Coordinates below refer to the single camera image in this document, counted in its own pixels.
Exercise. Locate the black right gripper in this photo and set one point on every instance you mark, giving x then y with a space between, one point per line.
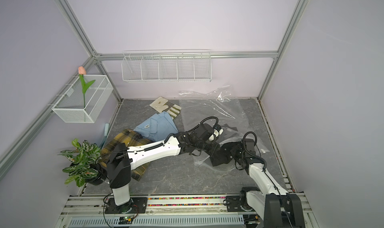
234 150

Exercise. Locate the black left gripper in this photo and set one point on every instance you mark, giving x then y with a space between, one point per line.
214 146

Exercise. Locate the clear plastic vacuum bag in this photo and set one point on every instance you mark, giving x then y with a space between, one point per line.
222 104

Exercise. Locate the black shirt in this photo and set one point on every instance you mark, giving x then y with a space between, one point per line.
222 156

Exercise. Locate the light blue shirt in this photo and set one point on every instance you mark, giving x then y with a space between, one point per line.
157 127

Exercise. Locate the yellow plaid shirt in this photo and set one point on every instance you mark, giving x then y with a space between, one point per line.
129 138

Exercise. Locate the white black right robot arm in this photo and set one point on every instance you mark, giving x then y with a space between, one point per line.
274 205

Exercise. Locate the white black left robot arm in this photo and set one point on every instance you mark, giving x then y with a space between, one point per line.
121 162

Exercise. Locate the cream green work glove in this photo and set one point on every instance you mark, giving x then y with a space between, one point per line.
163 105

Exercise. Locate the green potted plant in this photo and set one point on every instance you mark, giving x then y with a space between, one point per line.
84 167

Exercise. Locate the pink artificial tulip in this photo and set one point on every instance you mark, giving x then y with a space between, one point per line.
85 85

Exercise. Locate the white wire wall shelf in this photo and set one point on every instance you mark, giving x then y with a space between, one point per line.
167 65

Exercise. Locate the white wire side basket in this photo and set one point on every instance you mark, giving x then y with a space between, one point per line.
69 107

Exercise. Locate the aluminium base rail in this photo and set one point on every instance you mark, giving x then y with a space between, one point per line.
100 210

